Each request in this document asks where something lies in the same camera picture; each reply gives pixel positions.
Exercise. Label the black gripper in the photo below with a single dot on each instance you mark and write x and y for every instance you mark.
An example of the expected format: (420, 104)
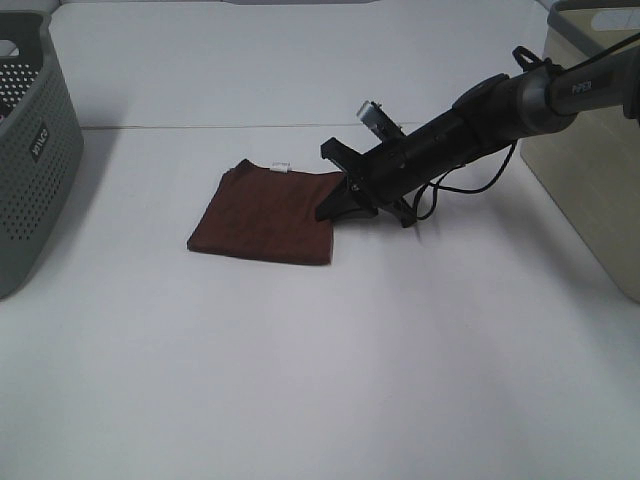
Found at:
(373, 181)

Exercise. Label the small silver wrist camera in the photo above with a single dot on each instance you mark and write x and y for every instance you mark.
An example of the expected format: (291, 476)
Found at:
(378, 122)

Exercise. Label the brown towel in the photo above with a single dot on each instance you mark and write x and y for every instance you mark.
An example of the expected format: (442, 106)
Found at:
(260, 214)

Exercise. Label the grey perforated laundry basket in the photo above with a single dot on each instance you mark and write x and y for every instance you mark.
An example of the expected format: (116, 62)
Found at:
(41, 144)

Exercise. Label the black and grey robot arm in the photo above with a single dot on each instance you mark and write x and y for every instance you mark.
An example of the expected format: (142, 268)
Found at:
(492, 116)

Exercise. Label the beige bin with grey rim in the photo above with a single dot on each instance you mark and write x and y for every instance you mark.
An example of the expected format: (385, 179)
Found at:
(591, 169)

